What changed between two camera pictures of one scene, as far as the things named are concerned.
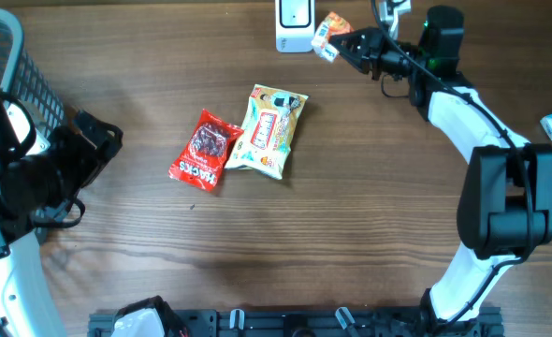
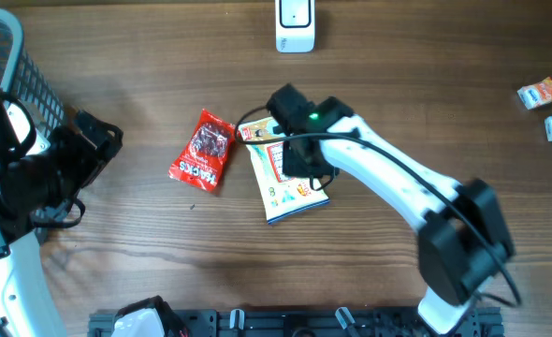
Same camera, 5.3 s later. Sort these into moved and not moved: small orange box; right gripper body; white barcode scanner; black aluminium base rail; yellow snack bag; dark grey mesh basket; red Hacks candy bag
Moved: yellow snack bag; right gripper body; small orange box
Not moved: red Hacks candy bag; black aluminium base rail; dark grey mesh basket; white barcode scanner
